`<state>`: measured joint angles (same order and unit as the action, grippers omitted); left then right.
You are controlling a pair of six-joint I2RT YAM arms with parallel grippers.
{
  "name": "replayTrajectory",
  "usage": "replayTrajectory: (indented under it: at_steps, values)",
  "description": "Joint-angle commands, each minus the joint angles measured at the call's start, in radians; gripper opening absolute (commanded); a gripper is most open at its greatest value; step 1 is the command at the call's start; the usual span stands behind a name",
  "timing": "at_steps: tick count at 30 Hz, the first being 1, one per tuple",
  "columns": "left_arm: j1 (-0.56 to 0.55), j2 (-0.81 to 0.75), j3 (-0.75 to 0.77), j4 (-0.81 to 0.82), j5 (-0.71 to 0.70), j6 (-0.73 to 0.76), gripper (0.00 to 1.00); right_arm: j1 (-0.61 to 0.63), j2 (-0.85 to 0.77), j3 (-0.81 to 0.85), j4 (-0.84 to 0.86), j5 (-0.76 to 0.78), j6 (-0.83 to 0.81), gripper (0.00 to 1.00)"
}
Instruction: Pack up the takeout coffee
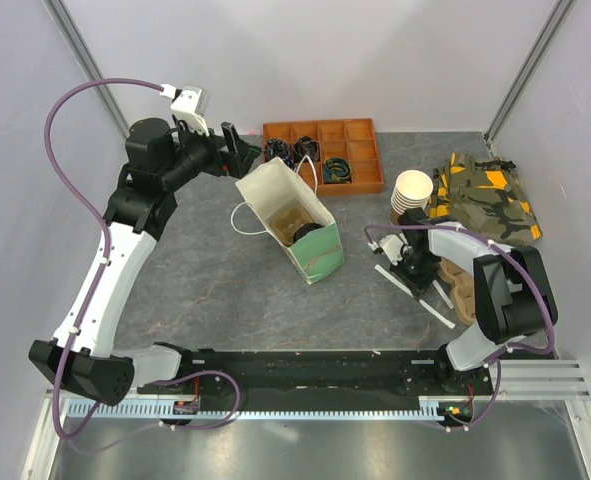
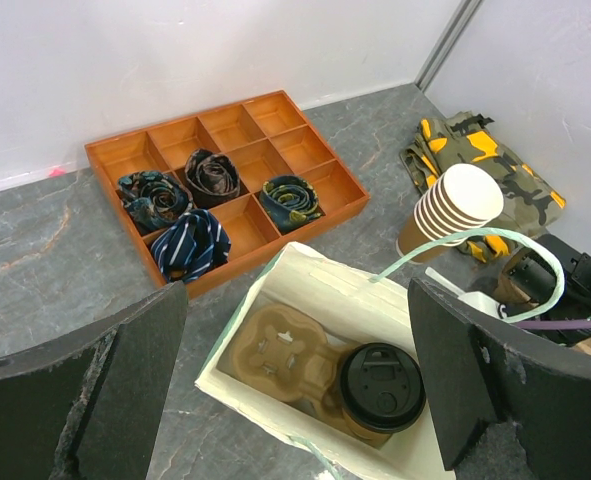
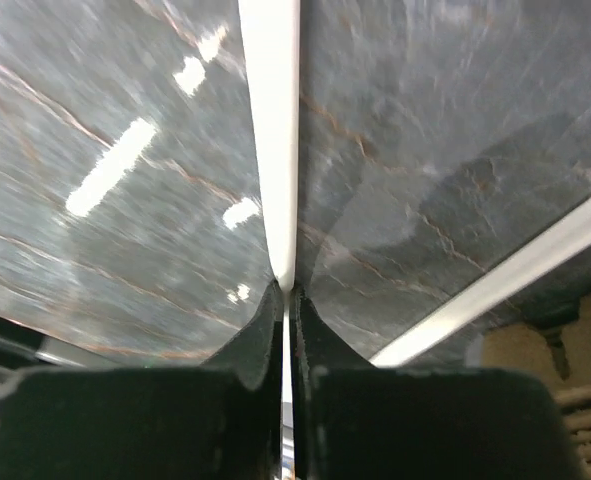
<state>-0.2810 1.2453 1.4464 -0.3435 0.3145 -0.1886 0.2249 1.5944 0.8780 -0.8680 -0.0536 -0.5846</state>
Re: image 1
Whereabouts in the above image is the brown rolled tie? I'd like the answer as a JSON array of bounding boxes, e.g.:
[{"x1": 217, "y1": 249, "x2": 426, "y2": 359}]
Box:
[{"x1": 293, "y1": 136, "x2": 320, "y2": 162}]

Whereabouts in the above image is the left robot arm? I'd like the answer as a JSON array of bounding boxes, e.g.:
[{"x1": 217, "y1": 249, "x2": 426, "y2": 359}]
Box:
[{"x1": 28, "y1": 118, "x2": 262, "y2": 406}]

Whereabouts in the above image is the orange wooden compartment tray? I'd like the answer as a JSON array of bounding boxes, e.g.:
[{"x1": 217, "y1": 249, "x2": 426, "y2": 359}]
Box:
[{"x1": 262, "y1": 118, "x2": 384, "y2": 196}]

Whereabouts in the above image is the camouflage cloth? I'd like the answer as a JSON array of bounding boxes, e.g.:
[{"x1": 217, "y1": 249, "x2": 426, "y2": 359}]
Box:
[{"x1": 426, "y1": 153, "x2": 543, "y2": 246}]

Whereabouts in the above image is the dark rolled tie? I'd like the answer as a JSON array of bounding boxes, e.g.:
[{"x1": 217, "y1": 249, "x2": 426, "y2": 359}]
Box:
[{"x1": 264, "y1": 138, "x2": 290, "y2": 161}]

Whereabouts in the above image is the green printed paper bag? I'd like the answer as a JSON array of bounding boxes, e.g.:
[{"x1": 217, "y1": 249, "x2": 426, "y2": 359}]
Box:
[{"x1": 235, "y1": 157, "x2": 344, "y2": 284}]

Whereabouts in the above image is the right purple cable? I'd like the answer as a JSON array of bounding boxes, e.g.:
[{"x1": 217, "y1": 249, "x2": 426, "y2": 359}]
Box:
[{"x1": 363, "y1": 223, "x2": 559, "y2": 433}]

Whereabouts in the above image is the cardboard cup carrier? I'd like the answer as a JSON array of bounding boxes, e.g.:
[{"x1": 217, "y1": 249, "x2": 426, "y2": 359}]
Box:
[
  {"x1": 269, "y1": 205, "x2": 314, "y2": 247},
  {"x1": 439, "y1": 259, "x2": 477, "y2": 326}
]

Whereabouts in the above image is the purple cable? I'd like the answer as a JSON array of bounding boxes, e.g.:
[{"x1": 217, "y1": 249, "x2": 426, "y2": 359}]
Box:
[
  {"x1": 43, "y1": 78, "x2": 240, "y2": 455},
  {"x1": 363, "y1": 223, "x2": 559, "y2": 433}
]

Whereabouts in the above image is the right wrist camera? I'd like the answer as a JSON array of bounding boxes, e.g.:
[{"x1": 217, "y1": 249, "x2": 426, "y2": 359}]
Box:
[{"x1": 368, "y1": 234, "x2": 410, "y2": 266}]

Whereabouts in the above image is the stack of paper cups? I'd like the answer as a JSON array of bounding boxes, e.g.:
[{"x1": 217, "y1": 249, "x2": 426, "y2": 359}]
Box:
[{"x1": 390, "y1": 170, "x2": 433, "y2": 225}]

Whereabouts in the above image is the slotted cable duct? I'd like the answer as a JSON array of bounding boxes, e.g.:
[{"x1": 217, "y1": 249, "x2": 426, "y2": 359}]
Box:
[{"x1": 59, "y1": 394, "x2": 481, "y2": 422}]

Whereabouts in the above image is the white straw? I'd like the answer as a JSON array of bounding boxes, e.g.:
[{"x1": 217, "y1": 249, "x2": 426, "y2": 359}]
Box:
[
  {"x1": 374, "y1": 265, "x2": 456, "y2": 329},
  {"x1": 433, "y1": 281, "x2": 454, "y2": 310}
]

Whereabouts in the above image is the black plastic cup lid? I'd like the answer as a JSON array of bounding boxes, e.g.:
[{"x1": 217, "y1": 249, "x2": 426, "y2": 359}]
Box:
[{"x1": 293, "y1": 222, "x2": 322, "y2": 243}]

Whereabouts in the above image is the green yellow rolled tie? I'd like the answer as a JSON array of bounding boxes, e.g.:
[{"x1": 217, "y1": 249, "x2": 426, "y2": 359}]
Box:
[{"x1": 322, "y1": 157, "x2": 352, "y2": 184}]

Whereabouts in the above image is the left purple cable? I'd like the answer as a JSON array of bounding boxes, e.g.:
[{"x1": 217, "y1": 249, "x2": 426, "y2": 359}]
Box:
[{"x1": 43, "y1": 78, "x2": 240, "y2": 455}]

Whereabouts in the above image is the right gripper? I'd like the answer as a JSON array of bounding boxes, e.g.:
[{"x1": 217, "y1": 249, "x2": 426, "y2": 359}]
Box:
[{"x1": 388, "y1": 248, "x2": 437, "y2": 299}]

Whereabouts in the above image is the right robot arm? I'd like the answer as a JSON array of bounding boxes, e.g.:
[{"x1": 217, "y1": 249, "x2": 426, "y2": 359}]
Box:
[{"x1": 383, "y1": 208, "x2": 558, "y2": 394}]

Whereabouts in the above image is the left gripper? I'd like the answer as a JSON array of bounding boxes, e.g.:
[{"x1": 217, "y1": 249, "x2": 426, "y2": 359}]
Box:
[{"x1": 161, "y1": 118, "x2": 261, "y2": 191}]

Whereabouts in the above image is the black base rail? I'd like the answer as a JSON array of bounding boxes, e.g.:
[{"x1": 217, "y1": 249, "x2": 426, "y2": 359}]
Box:
[{"x1": 138, "y1": 349, "x2": 493, "y2": 413}]

